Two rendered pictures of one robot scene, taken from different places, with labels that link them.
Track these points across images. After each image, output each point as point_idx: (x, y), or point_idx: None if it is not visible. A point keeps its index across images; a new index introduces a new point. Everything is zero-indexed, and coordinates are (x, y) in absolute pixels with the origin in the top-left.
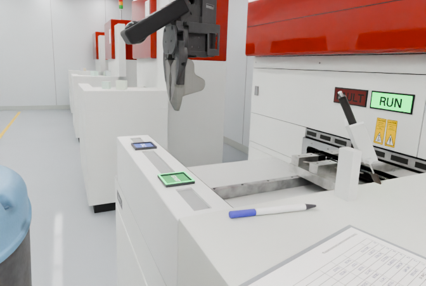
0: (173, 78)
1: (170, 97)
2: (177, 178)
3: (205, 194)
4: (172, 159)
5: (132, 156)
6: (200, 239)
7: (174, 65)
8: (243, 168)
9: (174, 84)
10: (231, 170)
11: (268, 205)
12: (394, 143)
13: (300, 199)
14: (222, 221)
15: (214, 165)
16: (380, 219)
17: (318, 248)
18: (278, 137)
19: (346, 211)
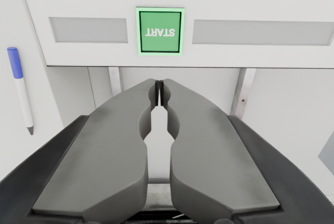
0: (115, 125)
1: (152, 83)
2: (159, 35)
3: (98, 52)
4: (258, 60)
5: None
6: None
7: (89, 180)
8: (291, 156)
9: (101, 112)
10: (294, 142)
11: (44, 99)
12: None
13: (56, 133)
14: (4, 35)
15: (324, 134)
16: (9, 160)
17: None
18: None
19: (26, 149)
